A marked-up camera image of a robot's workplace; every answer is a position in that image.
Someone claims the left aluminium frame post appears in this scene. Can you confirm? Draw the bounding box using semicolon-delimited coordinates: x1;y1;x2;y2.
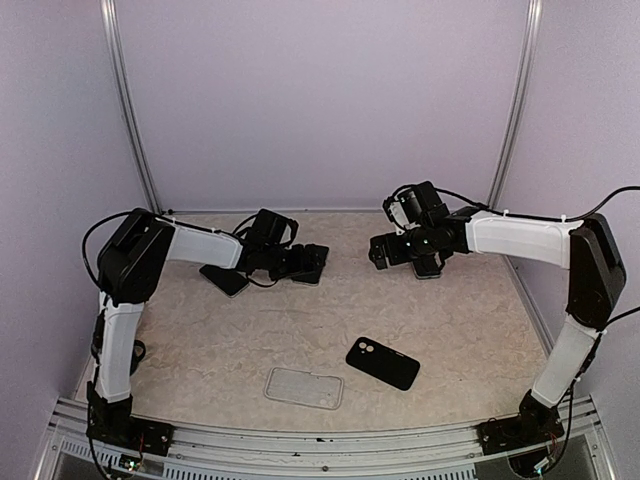
99;0;163;213

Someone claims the black phone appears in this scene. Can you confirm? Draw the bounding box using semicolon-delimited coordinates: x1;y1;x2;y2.
291;244;330;285
199;265;249;298

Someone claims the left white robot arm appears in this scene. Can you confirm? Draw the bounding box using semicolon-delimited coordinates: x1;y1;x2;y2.
87;208;329;450

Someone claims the aluminium frame post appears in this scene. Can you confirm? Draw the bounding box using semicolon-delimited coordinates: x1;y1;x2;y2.
99;0;163;213
487;0;543;207

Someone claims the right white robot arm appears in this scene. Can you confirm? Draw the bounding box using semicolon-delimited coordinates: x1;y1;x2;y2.
368;181;627;449

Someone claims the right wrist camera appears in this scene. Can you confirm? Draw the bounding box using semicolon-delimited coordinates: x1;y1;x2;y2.
382;181;449;231

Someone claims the clear plain phone case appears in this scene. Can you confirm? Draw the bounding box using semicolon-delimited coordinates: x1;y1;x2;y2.
264;367;344;410

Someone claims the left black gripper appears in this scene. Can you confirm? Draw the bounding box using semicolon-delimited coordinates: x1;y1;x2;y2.
264;243;327;281

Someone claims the right aluminium frame post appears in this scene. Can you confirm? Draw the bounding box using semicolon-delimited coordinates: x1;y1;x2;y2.
487;0;543;207

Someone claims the dark green mug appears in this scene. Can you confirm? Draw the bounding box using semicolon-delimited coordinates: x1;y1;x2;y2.
130;339;146;375

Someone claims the front aluminium rail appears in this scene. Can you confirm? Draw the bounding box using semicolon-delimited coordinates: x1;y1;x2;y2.
30;397;619;479

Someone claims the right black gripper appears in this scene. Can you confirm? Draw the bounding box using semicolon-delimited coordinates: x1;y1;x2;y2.
369;223;434;268

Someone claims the black phone case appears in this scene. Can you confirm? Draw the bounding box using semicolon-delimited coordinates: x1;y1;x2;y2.
345;337;421;391

